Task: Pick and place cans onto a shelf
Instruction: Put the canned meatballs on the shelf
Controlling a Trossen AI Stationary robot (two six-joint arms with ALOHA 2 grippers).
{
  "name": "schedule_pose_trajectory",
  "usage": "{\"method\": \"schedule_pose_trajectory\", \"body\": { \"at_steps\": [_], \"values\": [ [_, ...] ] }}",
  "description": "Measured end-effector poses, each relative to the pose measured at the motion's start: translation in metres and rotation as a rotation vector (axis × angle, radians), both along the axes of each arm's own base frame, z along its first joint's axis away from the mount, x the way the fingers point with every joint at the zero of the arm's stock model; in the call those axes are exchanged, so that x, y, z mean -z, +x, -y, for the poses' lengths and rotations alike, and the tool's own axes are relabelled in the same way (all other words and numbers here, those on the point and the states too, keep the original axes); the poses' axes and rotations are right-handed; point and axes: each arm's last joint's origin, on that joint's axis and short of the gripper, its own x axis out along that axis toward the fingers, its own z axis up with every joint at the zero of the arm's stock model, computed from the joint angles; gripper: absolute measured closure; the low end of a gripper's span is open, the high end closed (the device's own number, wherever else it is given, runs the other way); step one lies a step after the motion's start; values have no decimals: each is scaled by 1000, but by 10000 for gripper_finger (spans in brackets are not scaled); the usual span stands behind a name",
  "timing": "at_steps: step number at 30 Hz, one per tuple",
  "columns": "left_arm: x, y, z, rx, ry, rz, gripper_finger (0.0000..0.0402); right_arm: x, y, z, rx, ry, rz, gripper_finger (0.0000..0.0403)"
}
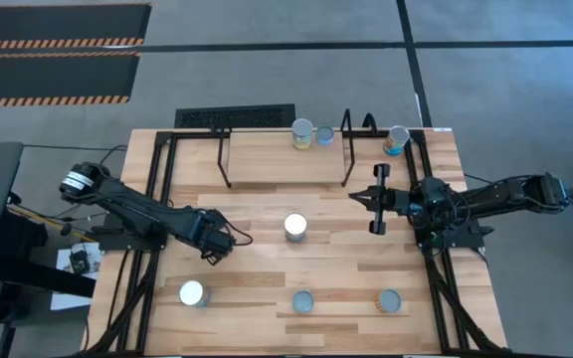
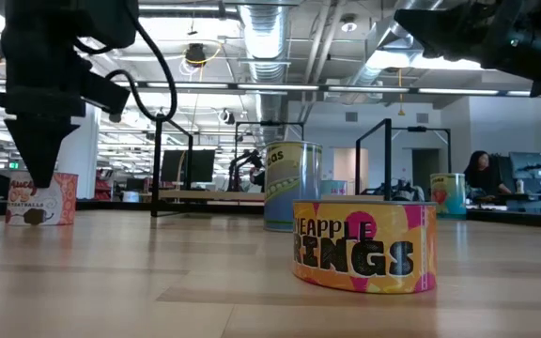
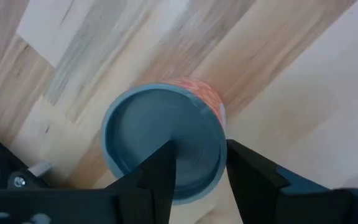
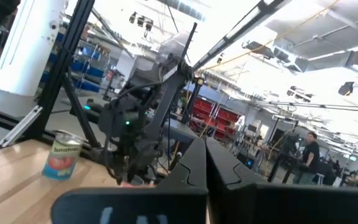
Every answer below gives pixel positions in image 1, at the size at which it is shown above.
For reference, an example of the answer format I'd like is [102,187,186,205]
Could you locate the black furniture base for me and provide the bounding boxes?
[0,218,96,299]

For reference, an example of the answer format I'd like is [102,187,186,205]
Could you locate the short tin can blue label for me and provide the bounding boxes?
[314,124,336,148]
[291,289,315,315]

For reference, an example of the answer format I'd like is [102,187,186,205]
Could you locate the black floor vent grille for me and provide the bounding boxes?
[174,103,297,129]

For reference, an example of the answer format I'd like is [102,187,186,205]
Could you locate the black aluminium table frame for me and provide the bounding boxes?
[81,127,514,358]

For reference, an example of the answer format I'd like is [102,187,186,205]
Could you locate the black floor tape line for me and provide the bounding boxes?
[396,0,434,128]
[134,39,573,54]

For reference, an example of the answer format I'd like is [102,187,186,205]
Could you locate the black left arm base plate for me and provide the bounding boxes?
[97,226,168,252]

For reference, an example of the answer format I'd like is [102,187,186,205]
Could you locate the wooden shelf black metal legs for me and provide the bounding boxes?
[215,107,378,189]

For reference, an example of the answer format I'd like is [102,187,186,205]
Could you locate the white paper sheet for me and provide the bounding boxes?
[50,242,104,312]

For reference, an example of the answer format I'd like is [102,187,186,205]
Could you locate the black floor mat striped edge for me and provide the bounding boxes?
[0,52,141,108]
[0,2,152,51]

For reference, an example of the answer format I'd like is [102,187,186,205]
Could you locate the peas tin can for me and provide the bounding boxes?
[290,117,314,151]

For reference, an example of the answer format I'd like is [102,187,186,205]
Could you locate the tomatoes tin can blue label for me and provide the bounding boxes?
[383,124,411,157]
[283,213,308,244]

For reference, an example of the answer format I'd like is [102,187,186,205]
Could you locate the tall tin can blue label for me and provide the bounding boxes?
[178,279,212,308]

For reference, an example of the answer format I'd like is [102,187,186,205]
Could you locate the short tin can orange patterned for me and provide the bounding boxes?
[375,288,403,314]

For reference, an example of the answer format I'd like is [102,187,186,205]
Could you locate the small black device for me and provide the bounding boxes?
[69,250,92,273]

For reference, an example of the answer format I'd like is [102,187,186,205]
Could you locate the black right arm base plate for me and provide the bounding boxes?
[415,218,495,250]

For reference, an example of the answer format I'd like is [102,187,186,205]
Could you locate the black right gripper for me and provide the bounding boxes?
[348,163,411,235]

